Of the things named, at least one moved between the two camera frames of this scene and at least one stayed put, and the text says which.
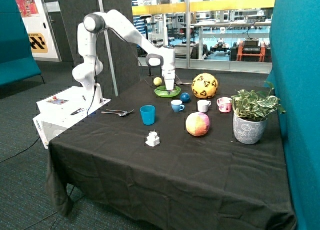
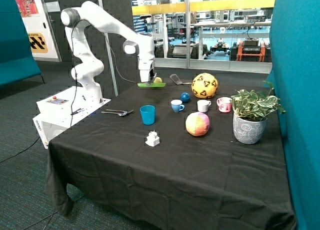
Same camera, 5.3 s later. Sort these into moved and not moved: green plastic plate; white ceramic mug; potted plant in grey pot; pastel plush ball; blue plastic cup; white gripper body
Moved: green plastic plate; white gripper body
Not moved: white ceramic mug; blue plastic cup; potted plant in grey pot; pastel plush ball
